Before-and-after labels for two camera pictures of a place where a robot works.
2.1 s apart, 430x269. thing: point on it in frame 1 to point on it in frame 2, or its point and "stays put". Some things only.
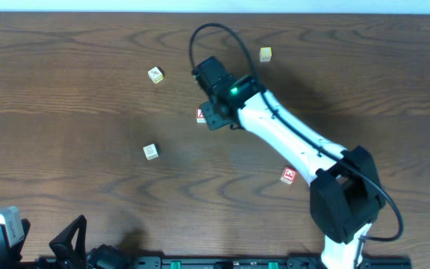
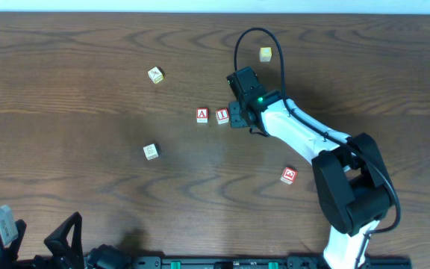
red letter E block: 288,175 stays put
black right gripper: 213,117 to 237,115
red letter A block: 200,116 stays put
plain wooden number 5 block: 151,151 stays put
